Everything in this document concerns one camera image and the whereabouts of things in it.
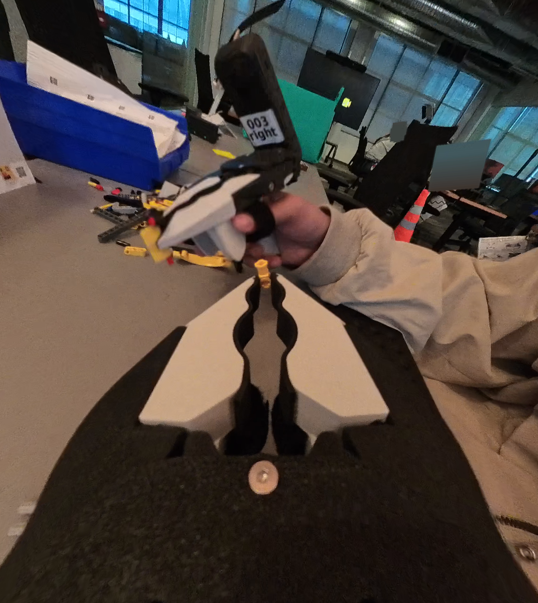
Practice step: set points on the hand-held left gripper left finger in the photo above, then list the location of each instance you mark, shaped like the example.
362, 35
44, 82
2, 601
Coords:
193, 372

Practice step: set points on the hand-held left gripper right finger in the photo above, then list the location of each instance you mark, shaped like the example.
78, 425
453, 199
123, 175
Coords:
339, 372

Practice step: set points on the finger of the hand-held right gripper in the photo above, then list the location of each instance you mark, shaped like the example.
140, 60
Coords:
212, 188
203, 221

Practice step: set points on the yellow panel black connector assembly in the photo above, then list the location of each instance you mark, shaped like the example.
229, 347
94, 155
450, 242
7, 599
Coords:
153, 242

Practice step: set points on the person's right forearm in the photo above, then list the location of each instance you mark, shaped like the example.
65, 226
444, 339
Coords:
391, 282

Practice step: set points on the black head desk lamp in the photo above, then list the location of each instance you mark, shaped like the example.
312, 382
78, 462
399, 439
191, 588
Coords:
259, 12

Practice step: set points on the person's right hand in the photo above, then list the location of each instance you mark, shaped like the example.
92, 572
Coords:
297, 226

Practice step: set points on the flat yellow brick piece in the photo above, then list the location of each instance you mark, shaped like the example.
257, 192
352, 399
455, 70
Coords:
224, 153

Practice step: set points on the black device green lights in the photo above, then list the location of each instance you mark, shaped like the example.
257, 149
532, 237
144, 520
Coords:
202, 127

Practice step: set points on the green felt bin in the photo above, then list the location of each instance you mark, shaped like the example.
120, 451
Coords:
306, 117

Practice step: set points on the pile of yellow black bricks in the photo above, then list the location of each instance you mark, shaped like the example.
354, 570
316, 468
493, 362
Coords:
123, 212

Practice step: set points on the black monitor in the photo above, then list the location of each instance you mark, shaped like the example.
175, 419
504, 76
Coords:
335, 85

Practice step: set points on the blue plastic bin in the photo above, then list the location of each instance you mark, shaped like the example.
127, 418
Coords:
85, 136

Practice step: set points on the white paper sheets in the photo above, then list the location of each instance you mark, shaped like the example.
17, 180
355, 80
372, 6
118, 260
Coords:
85, 89

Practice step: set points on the orange traffic cone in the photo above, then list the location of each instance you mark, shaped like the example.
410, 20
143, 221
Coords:
410, 221

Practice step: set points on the black office chair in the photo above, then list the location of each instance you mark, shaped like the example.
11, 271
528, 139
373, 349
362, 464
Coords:
401, 165

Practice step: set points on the person's beige jacket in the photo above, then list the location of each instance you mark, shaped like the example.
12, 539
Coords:
509, 447

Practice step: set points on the white printed box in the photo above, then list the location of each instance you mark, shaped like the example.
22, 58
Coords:
502, 247

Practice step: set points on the black grey connector piece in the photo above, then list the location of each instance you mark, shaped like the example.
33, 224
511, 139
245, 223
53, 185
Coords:
21, 518

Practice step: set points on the silver ventilation duct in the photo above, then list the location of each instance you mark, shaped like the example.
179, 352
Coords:
438, 23

